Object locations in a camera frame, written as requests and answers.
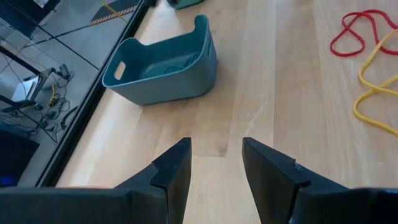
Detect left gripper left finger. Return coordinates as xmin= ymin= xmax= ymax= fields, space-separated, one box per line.
xmin=0 ymin=137 xmax=193 ymax=224

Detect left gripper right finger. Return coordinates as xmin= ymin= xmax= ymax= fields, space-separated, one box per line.
xmin=242 ymin=137 xmax=398 ymax=224

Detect yellow rubber band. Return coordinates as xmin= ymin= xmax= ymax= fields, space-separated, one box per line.
xmin=353 ymin=29 xmax=398 ymax=138

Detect red rubber band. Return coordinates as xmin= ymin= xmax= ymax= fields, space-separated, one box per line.
xmin=329 ymin=9 xmax=398 ymax=58

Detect blue-grey plastic basket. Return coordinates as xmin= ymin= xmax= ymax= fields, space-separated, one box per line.
xmin=101 ymin=14 xmax=218 ymax=106

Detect black box with blue light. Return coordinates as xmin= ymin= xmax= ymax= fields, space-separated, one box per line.
xmin=0 ymin=130 xmax=40 ymax=187

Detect black mat with striped edge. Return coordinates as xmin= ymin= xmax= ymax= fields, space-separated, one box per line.
xmin=89 ymin=0 xmax=141 ymax=26

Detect green plastic basket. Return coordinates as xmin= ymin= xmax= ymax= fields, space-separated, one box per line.
xmin=167 ymin=0 xmax=206 ymax=10

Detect black floor cable bundle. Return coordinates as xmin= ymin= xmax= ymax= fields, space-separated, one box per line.
xmin=37 ymin=63 xmax=78 ymax=133

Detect long yellow cable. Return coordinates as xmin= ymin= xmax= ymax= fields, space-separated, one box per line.
xmin=99 ymin=0 xmax=128 ymax=23

